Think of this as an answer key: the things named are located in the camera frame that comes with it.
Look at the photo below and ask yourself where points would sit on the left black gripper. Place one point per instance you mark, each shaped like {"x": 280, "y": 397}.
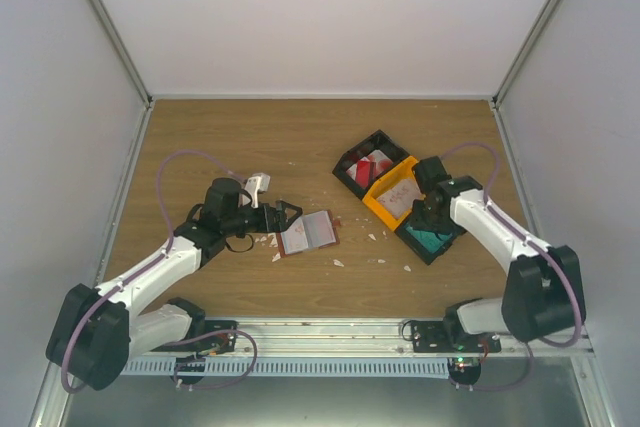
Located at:
{"x": 270, "y": 226}

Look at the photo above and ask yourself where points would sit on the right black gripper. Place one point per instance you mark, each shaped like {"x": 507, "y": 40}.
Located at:
{"x": 418, "y": 223}

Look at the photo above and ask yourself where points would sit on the brown leather card holder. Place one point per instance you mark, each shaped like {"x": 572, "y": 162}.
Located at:
{"x": 321, "y": 230}

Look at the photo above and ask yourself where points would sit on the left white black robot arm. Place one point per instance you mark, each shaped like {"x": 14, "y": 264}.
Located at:
{"x": 99, "y": 329}

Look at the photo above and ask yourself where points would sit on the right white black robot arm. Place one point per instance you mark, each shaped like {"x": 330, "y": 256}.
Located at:
{"x": 543, "y": 298}

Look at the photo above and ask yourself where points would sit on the teal card stack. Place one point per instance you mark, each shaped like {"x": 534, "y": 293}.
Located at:
{"x": 430, "y": 241}

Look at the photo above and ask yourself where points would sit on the white patterned card stack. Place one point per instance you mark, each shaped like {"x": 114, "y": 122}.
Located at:
{"x": 398, "y": 199}

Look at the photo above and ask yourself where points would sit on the orange card bin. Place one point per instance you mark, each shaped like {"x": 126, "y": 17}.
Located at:
{"x": 401, "y": 171}

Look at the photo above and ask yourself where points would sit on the black three-slot card tray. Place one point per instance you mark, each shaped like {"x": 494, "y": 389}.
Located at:
{"x": 380, "y": 140}

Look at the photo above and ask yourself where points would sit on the red white card stack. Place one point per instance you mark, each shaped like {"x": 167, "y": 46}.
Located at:
{"x": 366, "y": 169}

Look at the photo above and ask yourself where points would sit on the aluminium mounting rail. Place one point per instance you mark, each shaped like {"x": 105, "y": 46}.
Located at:
{"x": 321, "y": 337}

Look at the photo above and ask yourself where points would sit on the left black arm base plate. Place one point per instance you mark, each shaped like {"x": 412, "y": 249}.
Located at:
{"x": 191, "y": 358}

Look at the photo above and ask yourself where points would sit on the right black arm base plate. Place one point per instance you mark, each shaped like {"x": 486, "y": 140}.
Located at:
{"x": 466, "y": 353}

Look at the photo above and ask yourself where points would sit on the grey slotted cable duct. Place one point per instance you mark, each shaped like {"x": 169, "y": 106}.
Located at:
{"x": 320, "y": 367}

